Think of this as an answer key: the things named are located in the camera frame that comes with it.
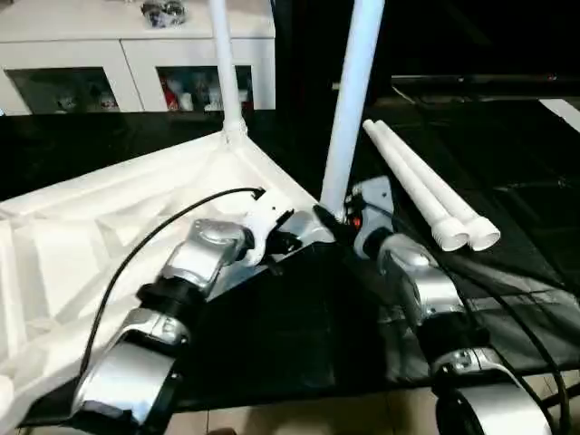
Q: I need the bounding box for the white plastic table leg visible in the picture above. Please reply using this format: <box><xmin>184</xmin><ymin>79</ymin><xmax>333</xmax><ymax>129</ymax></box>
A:
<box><xmin>319</xmin><ymin>0</ymin><xmax>387</xmax><ymax>224</ymax></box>
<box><xmin>373</xmin><ymin>121</ymin><xmax>502</xmax><ymax>253</ymax></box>
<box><xmin>362</xmin><ymin>121</ymin><xmax>471</xmax><ymax>253</ymax></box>
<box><xmin>207</xmin><ymin>0</ymin><xmax>248</xmax><ymax>142</ymax></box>

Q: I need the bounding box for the white plastic table top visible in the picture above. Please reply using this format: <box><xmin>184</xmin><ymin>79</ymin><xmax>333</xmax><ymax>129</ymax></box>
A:
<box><xmin>0</xmin><ymin>127</ymin><xmax>342</xmax><ymax>429</ymax></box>

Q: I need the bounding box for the black work mat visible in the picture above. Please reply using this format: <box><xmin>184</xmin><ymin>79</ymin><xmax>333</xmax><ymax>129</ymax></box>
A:
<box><xmin>0</xmin><ymin>109</ymin><xmax>580</xmax><ymax>427</ymax></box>

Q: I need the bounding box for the red bottle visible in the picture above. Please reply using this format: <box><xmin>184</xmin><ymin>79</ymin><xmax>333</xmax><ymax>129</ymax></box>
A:
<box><xmin>165</xmin><ymin>76</ymin><xmax>182</xmax><ymax>108</ymax></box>

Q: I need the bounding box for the black flat bar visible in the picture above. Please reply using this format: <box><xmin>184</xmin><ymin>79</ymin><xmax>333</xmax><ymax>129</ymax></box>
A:
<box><xmin>391</xmin><ymin>76</ymin><xmax>580</xmax><ymax>92</ymax></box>

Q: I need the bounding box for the white board strip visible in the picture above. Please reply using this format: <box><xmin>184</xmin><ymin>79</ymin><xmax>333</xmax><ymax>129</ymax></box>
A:
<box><xmin>541</xmin><ymin>98</ymin><xmax>580</xmax><ymax>134</ymax></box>

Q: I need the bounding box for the black bundle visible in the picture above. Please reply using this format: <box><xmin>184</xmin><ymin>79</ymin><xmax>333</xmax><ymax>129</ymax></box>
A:
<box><xmin>140</xmin><ymin>0</ymin><xmax>188</xmax><ymax>26</ymax></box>

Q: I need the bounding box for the white cabinet with glass doors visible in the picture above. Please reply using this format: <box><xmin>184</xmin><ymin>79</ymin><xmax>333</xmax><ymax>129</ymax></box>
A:
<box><xmin>0</xmin><ymin>0</ymin><xmax>278</xmax><ymax>115</ymax></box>

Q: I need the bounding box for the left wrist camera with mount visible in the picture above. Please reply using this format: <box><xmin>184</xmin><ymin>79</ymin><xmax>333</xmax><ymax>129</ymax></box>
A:
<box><xmin>239</xmin><ymin>194</ymin><xmax>296</xmax><ymax>266</ymax></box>

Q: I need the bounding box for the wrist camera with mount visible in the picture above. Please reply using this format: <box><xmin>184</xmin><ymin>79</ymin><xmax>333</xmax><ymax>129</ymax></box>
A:
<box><xmin>239</xmin><ymin>194</ymin><xmax>296</xmax><ymax>266</ymax></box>
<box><xmin>349</xmin><ymin>177</ymin><xmax>396</xmax><ymax>240</ymax></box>

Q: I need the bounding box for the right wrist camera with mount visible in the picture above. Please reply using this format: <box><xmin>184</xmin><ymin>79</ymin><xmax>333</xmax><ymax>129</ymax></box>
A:
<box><xmin>349</xmin><ymin>177</ymin><xmax>396</xmax><ymax>240</ymax></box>

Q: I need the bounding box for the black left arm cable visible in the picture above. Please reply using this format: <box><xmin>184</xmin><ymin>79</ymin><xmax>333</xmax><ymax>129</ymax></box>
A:
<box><xmin>80</xmin><ymin>188</ymin><xmax>266</xmax><ymax>374</ymax></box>

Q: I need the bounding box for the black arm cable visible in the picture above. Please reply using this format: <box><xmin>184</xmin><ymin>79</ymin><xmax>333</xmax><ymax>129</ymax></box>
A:
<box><xmin>390</xmin><ymin>237</ymin><xmax>574</xmax><ymax>429</ymax></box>
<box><xmin>80</xmin><ymin>188</ymin><xmax>266</xmax><ymax>374</ymax></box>

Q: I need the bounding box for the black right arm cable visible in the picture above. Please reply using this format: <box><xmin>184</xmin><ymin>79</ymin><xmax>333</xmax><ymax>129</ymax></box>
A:
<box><xmin>390</xmin><ymin>237</ymin><xmax>574</xmax><ymax>429</ymax></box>

